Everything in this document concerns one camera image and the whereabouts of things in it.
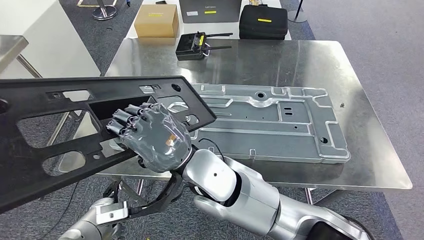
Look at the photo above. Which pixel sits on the black plastic plate frame part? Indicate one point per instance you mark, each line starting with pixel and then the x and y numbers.
pixel 33 99

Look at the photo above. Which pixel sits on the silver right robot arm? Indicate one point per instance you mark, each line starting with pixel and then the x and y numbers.
pixel 251 198

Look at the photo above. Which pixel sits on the steel workbench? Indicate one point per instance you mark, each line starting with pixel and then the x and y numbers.
pixel 298 66

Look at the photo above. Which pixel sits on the stamped grey metal plate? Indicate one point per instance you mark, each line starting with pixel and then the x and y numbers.
pixel 265 132

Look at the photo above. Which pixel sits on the black remote controller with antennas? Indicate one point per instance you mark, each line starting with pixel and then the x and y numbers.
pixel 187 48

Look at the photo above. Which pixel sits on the white table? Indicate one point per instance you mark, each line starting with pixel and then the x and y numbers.
pixel 212 30

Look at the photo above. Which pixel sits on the black carrying case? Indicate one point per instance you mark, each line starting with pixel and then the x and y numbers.
pixel 263 24

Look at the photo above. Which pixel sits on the grey laptop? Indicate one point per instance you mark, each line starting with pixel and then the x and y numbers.
pixel 212 10

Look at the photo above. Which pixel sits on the brown cardboard box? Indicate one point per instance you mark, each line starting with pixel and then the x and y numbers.
pixel 155 21

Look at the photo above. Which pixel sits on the small yellow item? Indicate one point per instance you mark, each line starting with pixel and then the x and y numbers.
pixel 254 2

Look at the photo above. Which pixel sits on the black phone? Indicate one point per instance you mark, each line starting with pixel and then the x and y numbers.
pixel 161 1

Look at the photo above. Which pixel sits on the chrome stanchion base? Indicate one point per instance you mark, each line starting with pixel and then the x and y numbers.
pixel 104 13

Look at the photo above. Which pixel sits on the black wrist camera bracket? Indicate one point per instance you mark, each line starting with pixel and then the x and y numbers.
pixel 159 202

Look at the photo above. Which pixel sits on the black stanchion post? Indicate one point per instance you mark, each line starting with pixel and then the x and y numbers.
pixel 298 15

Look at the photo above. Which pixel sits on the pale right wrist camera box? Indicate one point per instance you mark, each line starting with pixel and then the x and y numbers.
pixel 111 213

